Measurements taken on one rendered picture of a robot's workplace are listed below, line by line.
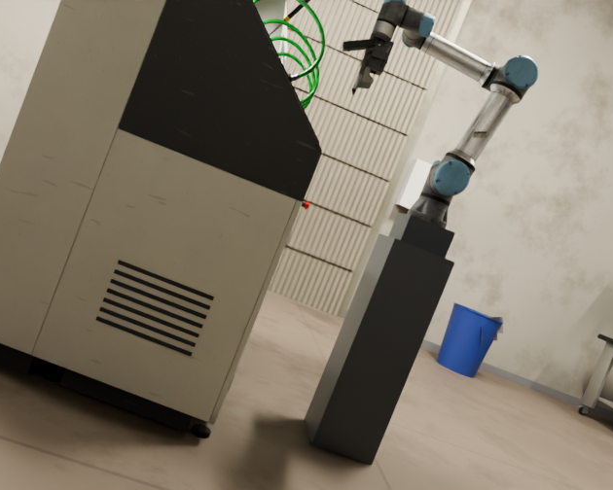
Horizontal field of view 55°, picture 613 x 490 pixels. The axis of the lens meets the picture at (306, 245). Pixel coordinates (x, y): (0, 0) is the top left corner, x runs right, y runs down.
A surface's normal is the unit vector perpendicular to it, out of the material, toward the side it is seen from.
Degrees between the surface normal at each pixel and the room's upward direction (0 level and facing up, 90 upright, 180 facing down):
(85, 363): 90
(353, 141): 90
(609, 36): 90
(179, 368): 90
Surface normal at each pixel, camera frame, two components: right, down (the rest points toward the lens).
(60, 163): 0.03, 0.06
